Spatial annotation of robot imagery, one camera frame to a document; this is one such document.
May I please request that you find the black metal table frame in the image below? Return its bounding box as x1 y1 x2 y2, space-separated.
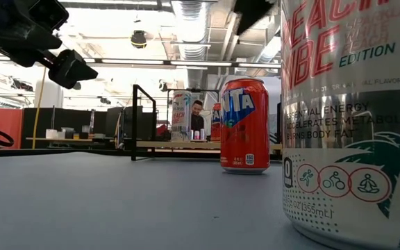
0 147 283 161

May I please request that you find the orange partition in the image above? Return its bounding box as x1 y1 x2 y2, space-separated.
0 107 24 150

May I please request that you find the person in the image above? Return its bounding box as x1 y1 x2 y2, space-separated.
190 99 206 133

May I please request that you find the wooden shelf with black frame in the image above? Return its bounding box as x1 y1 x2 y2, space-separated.
131 84 283 163

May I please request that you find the red Fanta soda can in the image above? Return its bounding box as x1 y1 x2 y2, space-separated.
210 102 222 141
219 78 271 175

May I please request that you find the grey-blue table mat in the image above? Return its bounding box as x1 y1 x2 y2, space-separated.
0 151 400 250

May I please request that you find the black dome ceiling fixture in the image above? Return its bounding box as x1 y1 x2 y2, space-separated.
130 30 148 49

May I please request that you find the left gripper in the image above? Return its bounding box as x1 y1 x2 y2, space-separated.
0 0 99 90

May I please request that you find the ceiling light rail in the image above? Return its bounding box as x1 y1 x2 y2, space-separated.
0 55 283 69

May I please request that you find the wooden bench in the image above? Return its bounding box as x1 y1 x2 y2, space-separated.
25 137 117 143

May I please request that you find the black room divider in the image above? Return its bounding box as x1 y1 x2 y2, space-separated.
22 106 158 150

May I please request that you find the white Celsius slim can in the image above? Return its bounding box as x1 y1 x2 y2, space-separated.
171 90 193 142
280 0 400 250

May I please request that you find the silver ceiling duct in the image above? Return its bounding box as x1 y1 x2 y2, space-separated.
170 0 210 90

